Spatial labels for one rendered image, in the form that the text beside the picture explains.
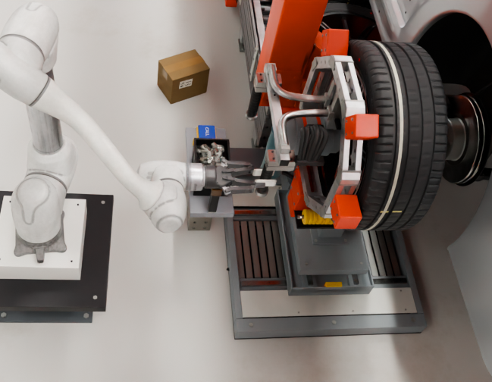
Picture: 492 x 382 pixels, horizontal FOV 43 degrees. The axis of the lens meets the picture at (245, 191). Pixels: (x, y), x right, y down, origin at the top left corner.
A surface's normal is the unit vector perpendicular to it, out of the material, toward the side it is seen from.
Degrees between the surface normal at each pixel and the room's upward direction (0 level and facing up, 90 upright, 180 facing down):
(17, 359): 0
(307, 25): 90
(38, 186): 5
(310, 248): 0
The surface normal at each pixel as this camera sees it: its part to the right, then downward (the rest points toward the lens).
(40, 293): 0.15, -0.57
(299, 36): 0.10, 0.82
